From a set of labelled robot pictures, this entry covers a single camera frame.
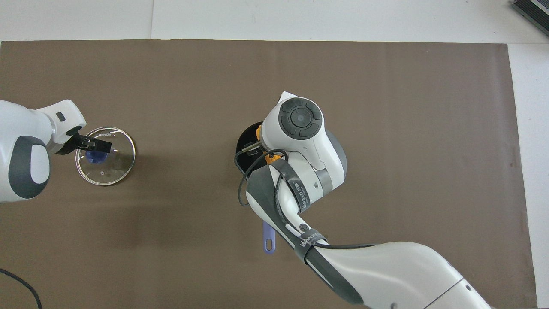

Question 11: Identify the brown table mat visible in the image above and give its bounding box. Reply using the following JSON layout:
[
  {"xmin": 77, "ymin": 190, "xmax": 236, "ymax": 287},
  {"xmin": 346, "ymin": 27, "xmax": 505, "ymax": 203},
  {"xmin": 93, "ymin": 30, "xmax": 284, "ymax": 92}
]
[{"xmin": 0, "ymin": 40, "xmax": 537, "ymax": 309}]

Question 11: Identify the glass lid with blue knob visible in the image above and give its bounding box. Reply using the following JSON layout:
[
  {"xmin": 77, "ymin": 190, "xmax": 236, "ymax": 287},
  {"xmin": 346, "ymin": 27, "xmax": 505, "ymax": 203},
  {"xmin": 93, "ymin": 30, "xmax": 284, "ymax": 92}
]
[{"xmin": 75, "ymin": 126, "xmax": 136, "ymax": 186}]

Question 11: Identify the yellow corn cob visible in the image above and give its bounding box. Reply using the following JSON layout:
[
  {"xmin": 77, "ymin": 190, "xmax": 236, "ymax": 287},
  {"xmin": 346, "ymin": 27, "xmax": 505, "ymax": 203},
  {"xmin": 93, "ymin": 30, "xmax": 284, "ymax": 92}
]
[{"xmin": 256, "ymin": 124, "xmax": 281, "ymax": 165}]

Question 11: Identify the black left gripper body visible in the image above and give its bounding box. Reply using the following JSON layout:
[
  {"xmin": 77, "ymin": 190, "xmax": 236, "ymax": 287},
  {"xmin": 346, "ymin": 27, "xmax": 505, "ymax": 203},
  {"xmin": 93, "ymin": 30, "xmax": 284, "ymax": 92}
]
[{"xmin": 56, "ymin": 132, "xmax": 91, "ymax": 155}]

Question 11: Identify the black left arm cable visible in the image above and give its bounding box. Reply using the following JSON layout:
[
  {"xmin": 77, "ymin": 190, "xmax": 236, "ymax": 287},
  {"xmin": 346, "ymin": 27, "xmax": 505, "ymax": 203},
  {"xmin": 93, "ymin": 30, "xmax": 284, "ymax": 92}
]
[{"xmin": 0, "ymin": 268, "xmax": 42, "ymax": 309}]

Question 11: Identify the black ribbed device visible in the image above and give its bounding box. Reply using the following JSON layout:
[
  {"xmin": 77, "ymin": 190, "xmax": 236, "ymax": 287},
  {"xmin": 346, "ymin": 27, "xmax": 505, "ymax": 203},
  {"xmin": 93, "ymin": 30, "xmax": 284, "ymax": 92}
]
[{"xmin": 513, "ymin": 0, "xmax": 549, "ymax": 37}]

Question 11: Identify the black pot purple handle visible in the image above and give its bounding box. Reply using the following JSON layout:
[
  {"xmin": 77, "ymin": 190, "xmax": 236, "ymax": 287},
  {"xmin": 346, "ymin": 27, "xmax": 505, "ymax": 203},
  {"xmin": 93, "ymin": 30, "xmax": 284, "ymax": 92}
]
[{"xmin": 235, "ymin": 121, "xmax": 276, "ymax": 254}]

